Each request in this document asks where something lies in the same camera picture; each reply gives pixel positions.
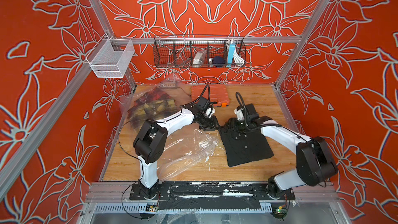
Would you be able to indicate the light blue box in basket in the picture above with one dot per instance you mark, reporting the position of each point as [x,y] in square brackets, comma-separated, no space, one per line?
[231,51]

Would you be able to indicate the grey white packet in basket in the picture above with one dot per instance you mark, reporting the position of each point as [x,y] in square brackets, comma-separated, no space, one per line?
[199,59]

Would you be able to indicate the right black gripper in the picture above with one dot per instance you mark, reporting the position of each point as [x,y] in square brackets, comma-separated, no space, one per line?
[237,119]

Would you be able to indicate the red black plaid shirt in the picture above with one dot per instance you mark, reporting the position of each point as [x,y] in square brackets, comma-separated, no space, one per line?
[152,95]

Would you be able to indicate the black wire wall basket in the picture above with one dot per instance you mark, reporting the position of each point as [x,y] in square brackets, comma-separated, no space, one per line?
[178,51]

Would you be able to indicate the yellow black plaid shirt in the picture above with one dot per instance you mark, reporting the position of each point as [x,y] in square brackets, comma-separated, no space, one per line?
[154,110]

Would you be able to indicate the orange plastic tool case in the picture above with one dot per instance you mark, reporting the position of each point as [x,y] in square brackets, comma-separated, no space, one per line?
[219,96]

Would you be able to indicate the clear plastic vacuum bag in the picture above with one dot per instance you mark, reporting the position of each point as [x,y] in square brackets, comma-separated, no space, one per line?
[185,149]

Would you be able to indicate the clear acrylic wall bin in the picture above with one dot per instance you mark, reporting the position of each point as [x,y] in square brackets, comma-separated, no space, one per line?
[111,61]

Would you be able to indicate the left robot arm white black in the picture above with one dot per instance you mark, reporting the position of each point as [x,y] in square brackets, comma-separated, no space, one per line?
[150,142]

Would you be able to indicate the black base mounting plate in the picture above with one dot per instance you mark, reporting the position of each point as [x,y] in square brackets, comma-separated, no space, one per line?
[212,196]

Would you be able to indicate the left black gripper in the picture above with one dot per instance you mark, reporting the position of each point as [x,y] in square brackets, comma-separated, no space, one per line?
[213,126]

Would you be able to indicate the dark blue round object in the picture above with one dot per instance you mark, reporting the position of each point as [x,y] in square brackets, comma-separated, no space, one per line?
[218,61]

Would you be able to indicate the white slotted cable duct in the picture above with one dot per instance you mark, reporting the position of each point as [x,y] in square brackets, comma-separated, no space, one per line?
[151,208]

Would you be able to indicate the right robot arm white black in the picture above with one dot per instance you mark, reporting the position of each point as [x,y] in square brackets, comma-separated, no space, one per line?
[314,161]

